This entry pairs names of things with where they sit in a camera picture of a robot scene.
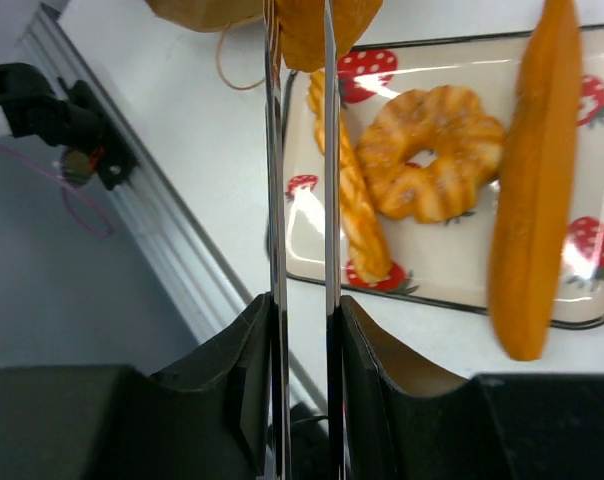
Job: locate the brown paper bag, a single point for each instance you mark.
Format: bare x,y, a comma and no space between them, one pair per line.
210,16

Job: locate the round orange fake bread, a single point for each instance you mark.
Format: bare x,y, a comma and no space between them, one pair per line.
302,29

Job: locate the long orange fake baguette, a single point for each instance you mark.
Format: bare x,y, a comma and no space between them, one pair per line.
536,177

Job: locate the aluminium front frame rail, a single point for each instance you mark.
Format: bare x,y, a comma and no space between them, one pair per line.
196,203

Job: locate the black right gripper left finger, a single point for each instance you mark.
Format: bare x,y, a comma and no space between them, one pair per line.
204,416

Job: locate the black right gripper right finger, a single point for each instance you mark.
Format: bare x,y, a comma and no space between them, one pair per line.
493,426

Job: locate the metal tongs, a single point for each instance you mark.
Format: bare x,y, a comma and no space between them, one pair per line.
306,232

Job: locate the round yellow fake pastry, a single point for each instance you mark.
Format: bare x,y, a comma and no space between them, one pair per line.
428,153

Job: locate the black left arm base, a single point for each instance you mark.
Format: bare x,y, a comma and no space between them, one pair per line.
29,106

